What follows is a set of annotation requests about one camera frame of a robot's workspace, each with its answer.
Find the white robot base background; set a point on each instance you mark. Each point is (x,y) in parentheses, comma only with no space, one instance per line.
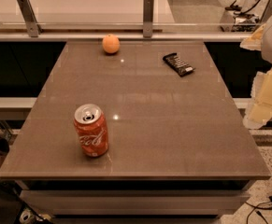
(241,18)

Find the left metal railing bracket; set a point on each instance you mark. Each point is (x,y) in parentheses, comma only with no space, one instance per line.
(32,26)

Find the red coke can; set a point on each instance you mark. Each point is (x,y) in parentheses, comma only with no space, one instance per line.
(91,126)

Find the middle metal railing bracket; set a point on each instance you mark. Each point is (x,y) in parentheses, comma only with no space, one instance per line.
(148,12)

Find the white tape roll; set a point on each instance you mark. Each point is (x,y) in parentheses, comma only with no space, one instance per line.
(27,217)

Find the right metal railing bracket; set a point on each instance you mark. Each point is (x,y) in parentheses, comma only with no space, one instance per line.
(267,12)

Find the orange fruit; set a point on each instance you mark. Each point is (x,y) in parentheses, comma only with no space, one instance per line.
(111,44)

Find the metal railing bracket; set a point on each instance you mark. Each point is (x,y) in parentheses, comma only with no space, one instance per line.
(148,12)
(267,12)
(32,26)

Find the black snack bar wrapper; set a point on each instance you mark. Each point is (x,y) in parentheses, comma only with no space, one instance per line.
(177,64)

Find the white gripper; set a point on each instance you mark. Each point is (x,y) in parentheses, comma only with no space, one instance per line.
(260,108)

